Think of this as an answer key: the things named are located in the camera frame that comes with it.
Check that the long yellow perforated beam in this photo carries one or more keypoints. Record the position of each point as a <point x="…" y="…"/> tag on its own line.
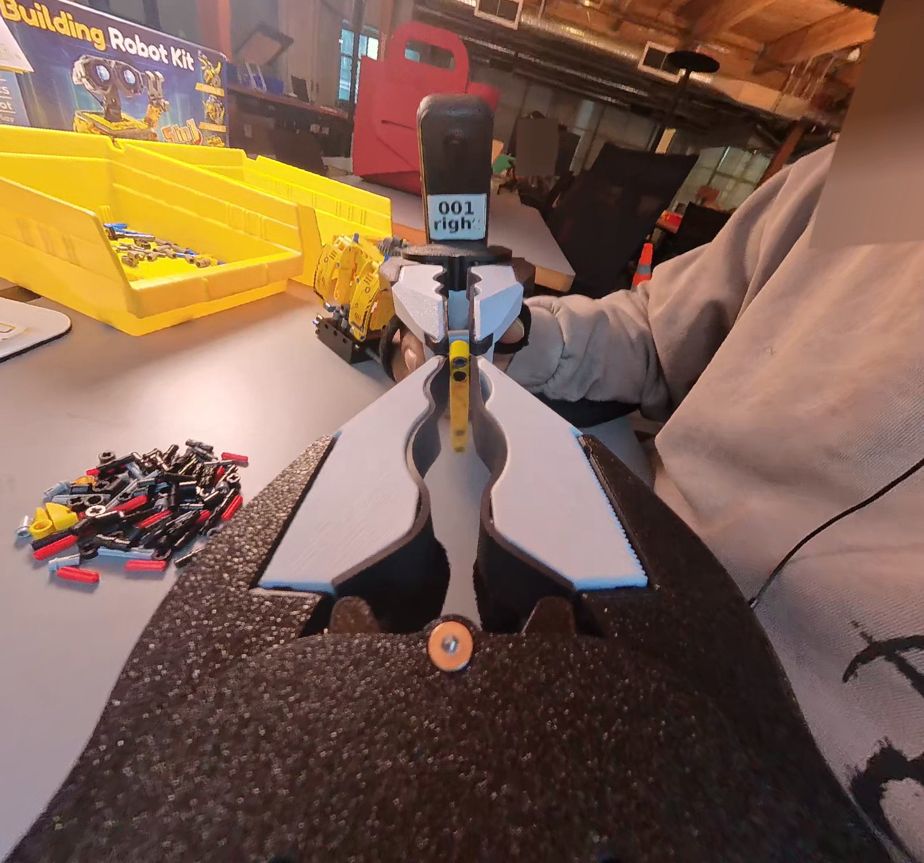
<point x="460" y="401"/>

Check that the person's right forearm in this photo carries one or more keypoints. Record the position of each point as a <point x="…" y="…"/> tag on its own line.
<point x="613" y="343"/>

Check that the heap of assorted small parts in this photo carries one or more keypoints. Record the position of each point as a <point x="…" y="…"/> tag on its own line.
<point x="159" y="246"/>

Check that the grey desk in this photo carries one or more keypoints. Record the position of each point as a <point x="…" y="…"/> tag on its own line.
<point x="216" y="387"/>

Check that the person's right hand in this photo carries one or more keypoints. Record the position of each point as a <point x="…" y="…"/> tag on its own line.
<point x="415" y="358"/>

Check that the ceiling air vent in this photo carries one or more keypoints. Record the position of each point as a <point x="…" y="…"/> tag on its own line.
<point x="498" y="8"/>
<point x="657" y="57"/>

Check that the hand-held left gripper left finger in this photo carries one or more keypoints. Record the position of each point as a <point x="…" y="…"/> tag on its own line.
<point x="346" y="509"/>

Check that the dark blue toy box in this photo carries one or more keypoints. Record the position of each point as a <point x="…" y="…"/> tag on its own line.
<point x="108" y="33"/>

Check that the yellow block robot model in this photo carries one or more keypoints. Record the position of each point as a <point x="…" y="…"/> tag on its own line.
<point x="357" y="286"/>

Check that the red felt bag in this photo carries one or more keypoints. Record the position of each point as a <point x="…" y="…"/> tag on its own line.
<point x="390" y="105"/>

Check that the white wooden book stand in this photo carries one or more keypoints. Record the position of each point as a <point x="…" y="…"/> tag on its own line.
<point x="29" y="329"/>

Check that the yellow plastic bin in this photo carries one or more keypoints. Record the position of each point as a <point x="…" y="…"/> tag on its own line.
<point x="346" y="213"/>

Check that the person's grey hoodie torso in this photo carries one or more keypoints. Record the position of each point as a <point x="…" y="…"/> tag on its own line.
<point x="794" y="444"/>

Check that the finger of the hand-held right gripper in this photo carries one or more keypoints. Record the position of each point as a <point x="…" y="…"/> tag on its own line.
<point x="498" y="300"/>
<point x="420" y="300"/>

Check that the black pole with disc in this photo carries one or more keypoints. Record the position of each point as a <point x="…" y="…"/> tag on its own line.
<point x="693" y="63"/>

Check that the large black chair back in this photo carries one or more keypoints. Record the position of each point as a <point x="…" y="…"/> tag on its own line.
<point x="621" y="221"/>

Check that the pile of black red pins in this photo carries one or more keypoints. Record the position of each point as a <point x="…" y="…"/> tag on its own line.
<point x="137" y="509"/>

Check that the yellow bin with divider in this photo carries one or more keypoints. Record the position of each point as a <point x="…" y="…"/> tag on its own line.
<point x="180" y="300"/>

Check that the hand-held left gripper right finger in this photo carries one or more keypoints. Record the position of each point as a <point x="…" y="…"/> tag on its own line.
<point x="563" y="509"/>

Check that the metal air duct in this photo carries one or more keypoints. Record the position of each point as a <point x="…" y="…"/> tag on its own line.
<point x="577" y="26"/>

